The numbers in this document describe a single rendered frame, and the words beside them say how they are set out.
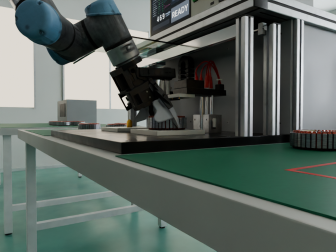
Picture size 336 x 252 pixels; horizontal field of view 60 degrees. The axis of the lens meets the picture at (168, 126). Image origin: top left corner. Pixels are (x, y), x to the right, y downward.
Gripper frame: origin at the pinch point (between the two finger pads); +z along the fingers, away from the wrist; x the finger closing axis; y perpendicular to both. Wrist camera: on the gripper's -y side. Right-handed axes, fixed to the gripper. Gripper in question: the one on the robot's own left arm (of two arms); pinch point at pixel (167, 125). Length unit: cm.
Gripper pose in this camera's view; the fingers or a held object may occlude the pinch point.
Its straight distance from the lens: 80.4
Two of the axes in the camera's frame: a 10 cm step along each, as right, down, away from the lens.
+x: 5.4, 0.2, -8.4
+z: 4.2, 8.6, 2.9
